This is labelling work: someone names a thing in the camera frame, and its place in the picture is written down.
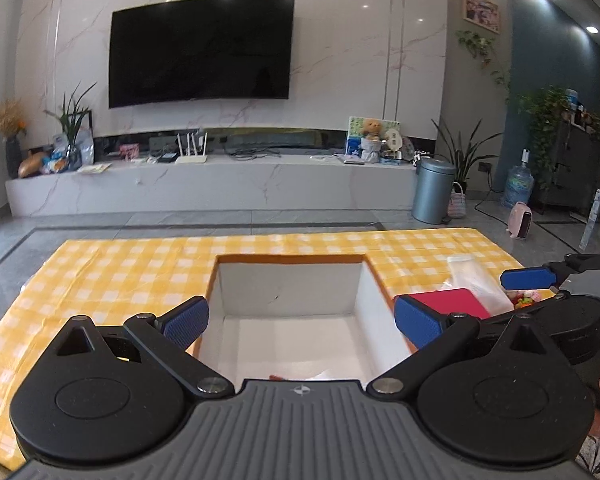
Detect grey metal trash can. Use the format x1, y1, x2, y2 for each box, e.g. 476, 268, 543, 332
411, 158, 456, 225

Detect framed wall picture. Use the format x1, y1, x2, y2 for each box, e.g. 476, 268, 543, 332
462, 0, 501, 29

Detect black wall television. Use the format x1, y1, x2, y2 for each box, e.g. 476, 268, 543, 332
108, 0, 296, 110

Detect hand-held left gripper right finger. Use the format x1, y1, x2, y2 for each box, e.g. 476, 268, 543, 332
365, 294, 557, 402

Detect brown gourd ornament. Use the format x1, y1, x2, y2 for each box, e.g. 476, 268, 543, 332
18, 152, 47, 180

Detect hanging wall vine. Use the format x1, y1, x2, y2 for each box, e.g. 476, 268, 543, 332
454, 28, 512, 92

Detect small multicoloured soft toy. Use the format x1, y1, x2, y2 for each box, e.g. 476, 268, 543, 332
511, 290, 547, 309

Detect long-leaf floor plant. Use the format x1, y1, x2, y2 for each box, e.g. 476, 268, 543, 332
430, 117, 504, 196

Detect blue and white snack bags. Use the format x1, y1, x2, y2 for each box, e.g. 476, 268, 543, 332
40, 127, 96, 175

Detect marble television console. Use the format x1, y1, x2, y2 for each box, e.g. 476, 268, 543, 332
5, 151, 422, 219

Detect pink space heater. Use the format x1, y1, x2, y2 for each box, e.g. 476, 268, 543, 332
508, 201, 535, 240

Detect black power cable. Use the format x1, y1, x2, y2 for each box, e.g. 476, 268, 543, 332
474, 179, 512, 227

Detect green plant in glass vase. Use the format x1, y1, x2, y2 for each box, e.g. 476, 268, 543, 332
43, 82, 99, 171

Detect black cables on console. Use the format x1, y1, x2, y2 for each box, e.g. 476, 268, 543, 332
229, 146, 282, 159

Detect dried yellow flowers in vase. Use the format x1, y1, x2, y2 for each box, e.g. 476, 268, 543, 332
0, 97, 29, 180

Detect white-lined cardboard box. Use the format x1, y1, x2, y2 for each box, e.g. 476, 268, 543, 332
192, 254, 417, 387

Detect upright white carton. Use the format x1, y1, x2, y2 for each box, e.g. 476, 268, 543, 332
579, 188, 600, 252

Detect round paper fan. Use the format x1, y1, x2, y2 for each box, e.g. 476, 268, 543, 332
382, 127, 406, 154

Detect yellow checkered tablecloth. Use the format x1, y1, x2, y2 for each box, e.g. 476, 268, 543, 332
0, 227, 527, 461

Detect dark grey cabinet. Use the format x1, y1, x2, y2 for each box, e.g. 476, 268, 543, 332
536, 119, 600, 212

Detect blue water jug with pump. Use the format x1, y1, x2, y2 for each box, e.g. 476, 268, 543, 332
501, 148, 534, 210

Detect teddy bear bouquet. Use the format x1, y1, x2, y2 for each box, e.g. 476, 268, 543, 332
357, 117, 385, 164

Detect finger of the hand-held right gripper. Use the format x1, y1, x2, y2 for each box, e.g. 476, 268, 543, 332
500, 254, 600, 292

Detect pastel woven bag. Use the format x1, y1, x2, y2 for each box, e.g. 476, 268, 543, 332
447, 182, 467, 219

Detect white antenna router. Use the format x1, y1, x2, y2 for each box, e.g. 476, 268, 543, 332
173, 131, 209, 165

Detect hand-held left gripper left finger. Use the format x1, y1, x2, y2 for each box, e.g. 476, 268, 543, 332
44, 296, 234, 402

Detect green picture board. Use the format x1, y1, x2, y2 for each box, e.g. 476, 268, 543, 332
347, 115, 400, 157

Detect red pouch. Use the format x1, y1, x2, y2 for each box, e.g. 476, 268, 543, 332
406, 287, 492, 321

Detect trailing vine on cabinet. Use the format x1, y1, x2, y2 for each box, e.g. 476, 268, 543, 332
517, 87, 574, 192

